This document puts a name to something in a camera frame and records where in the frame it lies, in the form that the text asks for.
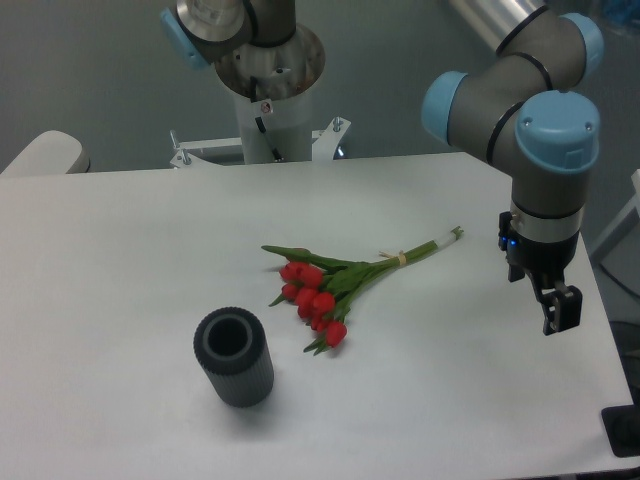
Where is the red tulip bouquet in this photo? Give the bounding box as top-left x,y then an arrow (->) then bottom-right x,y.
261,226 -> 464,355

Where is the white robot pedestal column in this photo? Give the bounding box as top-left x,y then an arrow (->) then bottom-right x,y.
214,24 -> 326,164

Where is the white pedestal base bracket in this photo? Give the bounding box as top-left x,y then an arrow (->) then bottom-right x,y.
168,117 -> 351,170

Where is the white chair armrest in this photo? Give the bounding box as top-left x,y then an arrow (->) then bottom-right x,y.
1,130 -> 91,178

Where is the dark grey ribbed vase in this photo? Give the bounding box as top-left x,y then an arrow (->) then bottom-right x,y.
193,307 -> 274,408

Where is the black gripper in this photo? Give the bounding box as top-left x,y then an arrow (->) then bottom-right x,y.
498,212 -> 583,336

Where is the black pedestal cable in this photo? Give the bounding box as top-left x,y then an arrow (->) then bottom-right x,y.
249,74 -> 284,163

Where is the black box at table edge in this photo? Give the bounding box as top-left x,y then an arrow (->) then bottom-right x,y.
601,405 -> 639,458

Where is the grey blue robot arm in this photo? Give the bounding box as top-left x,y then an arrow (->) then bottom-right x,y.
160,1 -> 604,335

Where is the white furniture frame right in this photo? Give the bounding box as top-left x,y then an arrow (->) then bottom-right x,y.
589,170 -> 639,266

